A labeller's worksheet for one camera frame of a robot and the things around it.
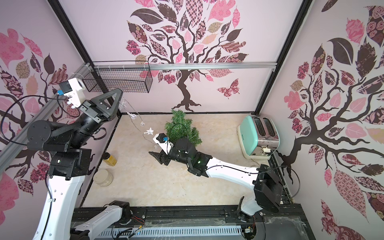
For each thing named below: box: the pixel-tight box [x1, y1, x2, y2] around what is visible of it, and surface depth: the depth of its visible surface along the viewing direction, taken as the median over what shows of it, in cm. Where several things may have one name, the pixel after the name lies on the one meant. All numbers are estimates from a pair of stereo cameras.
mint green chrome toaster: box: [237, 115, 280, 160], surface depth 91 cm
